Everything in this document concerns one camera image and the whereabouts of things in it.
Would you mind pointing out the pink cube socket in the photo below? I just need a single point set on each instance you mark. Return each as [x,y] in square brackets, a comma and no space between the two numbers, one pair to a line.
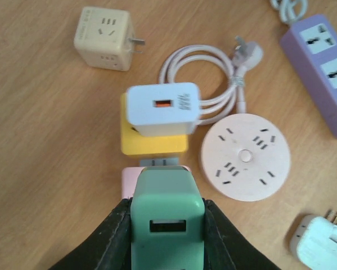
[129,182]

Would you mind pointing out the white 66W charger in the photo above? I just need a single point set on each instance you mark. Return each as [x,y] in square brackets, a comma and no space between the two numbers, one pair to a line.
[163,109]

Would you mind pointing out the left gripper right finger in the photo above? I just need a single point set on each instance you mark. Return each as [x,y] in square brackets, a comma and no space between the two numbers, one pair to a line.
[225,247]

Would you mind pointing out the yellow cube socket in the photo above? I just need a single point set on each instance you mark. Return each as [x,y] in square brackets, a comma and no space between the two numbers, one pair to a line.
[135,145]

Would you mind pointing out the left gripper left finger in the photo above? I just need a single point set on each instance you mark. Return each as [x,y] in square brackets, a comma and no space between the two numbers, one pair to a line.
[107,247]

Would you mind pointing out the purple power strip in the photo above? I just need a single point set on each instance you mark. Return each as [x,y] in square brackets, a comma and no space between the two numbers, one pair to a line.
[311,47]

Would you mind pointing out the green charger plug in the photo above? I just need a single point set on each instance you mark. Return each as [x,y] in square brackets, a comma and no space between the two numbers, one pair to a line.
[167,220]

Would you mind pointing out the white flat charger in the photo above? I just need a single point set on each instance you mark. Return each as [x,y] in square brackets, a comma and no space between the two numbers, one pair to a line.
[314,242]

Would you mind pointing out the pink round socket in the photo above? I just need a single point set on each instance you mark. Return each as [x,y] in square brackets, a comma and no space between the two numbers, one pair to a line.
[245,157]

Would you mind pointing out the beige cube socket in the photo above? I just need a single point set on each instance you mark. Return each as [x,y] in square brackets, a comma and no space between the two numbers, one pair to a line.
[105,38]

